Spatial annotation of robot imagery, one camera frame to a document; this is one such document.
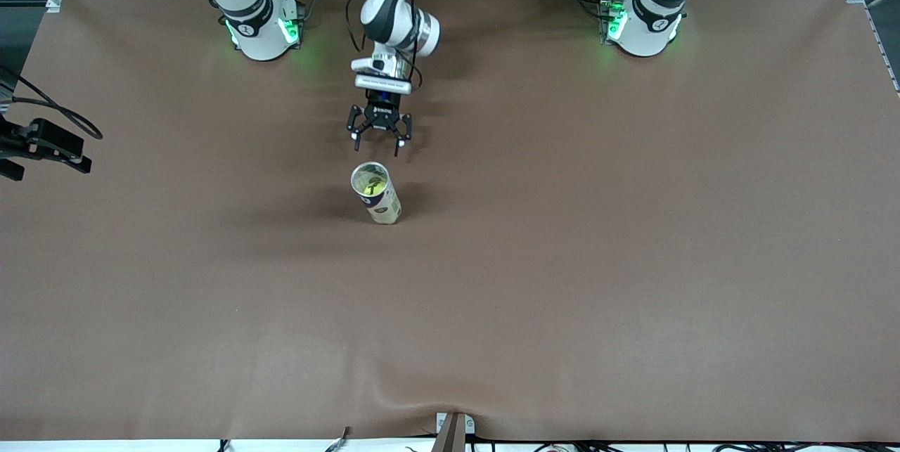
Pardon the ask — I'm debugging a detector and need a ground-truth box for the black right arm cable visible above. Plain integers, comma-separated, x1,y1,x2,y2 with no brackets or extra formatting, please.
0,64,103,141

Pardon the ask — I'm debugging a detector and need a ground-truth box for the blue white tennis ball can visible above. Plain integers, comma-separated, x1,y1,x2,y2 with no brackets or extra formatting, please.
350,162,403,226

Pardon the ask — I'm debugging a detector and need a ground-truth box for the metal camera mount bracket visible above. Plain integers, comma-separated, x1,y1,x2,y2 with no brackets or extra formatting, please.
436,412,475,452

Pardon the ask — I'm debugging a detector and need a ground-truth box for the brown table mat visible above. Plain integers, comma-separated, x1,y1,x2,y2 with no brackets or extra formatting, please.
0,0,900,442

